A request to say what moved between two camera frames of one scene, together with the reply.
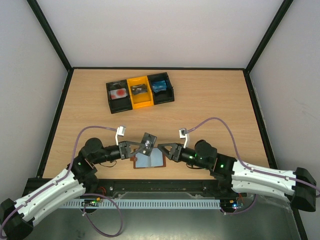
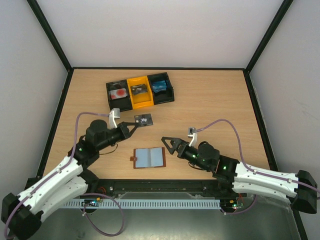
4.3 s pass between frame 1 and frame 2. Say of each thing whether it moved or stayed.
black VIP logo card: stayed
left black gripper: moved
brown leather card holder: stayed
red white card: stayed
